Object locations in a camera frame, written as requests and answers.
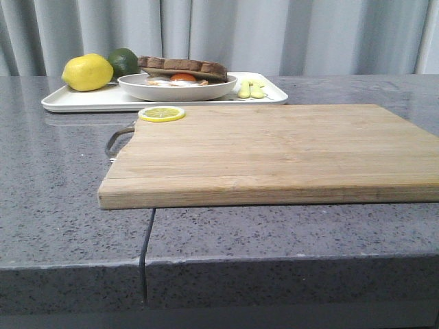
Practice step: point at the bread slice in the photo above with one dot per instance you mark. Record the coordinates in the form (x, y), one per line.
(157, 66)

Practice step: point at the white round plate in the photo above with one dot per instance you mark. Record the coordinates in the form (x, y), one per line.
(144, 87)

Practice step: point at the white rectangular tray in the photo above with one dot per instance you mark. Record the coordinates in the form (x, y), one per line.
(113, 99)

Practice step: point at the wooden cutting board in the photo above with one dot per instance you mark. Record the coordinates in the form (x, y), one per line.
(292, 154)

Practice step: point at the left yellow small utensil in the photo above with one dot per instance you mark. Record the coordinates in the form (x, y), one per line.
(244, 90)

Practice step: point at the yellow small utensil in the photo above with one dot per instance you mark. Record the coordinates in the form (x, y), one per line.
(244, 90)
(256, 89)

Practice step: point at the yellow lemon slice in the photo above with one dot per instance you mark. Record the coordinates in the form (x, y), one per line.
(159, 114)

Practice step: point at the right yellow small utensil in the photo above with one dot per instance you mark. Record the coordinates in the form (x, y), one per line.
(256, 89)

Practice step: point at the fried egg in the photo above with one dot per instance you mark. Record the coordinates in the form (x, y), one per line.
(178, 80)

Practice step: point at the green lime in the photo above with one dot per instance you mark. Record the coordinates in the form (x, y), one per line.
(124, 62)

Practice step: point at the grey curtain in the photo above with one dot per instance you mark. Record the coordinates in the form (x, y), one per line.
(269, 37)

